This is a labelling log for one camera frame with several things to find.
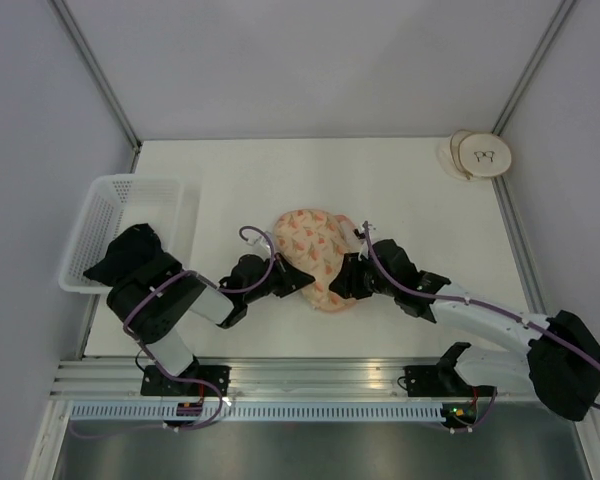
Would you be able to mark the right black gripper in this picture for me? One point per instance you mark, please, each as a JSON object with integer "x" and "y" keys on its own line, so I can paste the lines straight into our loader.
{"x": 346, "y": 282}

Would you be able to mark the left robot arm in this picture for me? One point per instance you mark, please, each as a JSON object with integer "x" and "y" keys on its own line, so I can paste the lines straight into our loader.
{"x": 151, "y": 301}

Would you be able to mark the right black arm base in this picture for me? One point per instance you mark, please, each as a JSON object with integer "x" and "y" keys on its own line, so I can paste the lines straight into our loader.
{"x": 429, "y": 381}

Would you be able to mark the white slotted cable duct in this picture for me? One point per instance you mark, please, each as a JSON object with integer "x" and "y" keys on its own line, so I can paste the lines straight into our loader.
{"x": 261, "y": 411}

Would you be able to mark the aluminium rail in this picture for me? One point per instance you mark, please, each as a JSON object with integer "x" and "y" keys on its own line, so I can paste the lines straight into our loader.
{"x": 257, "y": 379}

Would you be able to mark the white plastic basket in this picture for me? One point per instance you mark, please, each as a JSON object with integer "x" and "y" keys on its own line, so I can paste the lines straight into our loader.
{"x": 114, "y": 203}

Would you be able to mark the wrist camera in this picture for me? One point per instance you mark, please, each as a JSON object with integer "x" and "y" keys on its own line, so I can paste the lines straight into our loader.
{"x": 363, "y": 233}
{"x": 262, "y": 245}

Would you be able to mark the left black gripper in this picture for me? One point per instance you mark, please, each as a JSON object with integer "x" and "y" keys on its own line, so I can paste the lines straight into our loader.
{"x": 292, "y": 278}

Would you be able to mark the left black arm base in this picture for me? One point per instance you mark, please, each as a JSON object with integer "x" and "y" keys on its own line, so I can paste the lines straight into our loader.
{"x": 202, "y": 380}

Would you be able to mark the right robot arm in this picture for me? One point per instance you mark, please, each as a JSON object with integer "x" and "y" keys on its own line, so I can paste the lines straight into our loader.
{"x": 555, "y": 359}

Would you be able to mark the floral laundry bag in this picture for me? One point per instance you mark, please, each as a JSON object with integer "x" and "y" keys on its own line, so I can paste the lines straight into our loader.
{"x": 315, "y": 242}

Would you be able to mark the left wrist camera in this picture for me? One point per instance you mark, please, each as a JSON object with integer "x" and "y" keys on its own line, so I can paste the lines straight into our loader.
{"x": 262, "y": 245}

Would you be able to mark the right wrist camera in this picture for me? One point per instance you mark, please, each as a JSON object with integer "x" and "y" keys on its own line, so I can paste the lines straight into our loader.
{"x": 363, "y": 233}

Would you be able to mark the black garment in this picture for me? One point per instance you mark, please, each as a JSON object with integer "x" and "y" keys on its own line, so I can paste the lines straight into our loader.
{"x": 136, "y": 246}

